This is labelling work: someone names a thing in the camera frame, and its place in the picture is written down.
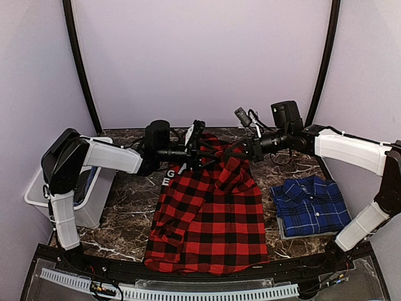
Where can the black shirt in bin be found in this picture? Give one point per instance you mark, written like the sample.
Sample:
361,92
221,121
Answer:
79,192

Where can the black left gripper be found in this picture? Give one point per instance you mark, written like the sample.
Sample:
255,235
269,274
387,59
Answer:
194,147

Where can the left black frame post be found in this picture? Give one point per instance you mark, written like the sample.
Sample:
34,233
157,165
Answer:
79,65

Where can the white plastic laundry bin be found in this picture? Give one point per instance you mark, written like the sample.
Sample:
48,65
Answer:
94,203

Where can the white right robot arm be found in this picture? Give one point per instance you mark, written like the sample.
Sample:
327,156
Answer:
381,159

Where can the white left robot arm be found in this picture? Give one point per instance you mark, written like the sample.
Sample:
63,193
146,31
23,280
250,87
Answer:
142,157

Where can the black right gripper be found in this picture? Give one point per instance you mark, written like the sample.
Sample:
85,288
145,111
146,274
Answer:
252,153

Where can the right black frame post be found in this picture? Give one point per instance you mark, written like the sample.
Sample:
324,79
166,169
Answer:
325,61

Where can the black frame post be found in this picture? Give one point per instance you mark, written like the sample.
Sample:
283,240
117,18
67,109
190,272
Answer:
79,65
325,61

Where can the folded grey shirt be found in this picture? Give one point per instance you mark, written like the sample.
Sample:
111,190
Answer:
284,236

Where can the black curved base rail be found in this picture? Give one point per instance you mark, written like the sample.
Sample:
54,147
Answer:
211,268

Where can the blue checked shirt in bin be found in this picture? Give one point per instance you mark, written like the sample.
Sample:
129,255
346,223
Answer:
93,171

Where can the folded blue plaid shirt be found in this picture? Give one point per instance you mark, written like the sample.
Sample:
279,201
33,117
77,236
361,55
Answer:
310,206

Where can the white slotted cable duct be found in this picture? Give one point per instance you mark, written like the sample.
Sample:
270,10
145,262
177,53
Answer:
152,290

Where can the red black plaid shirt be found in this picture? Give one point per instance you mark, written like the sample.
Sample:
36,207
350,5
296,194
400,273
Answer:
215,210

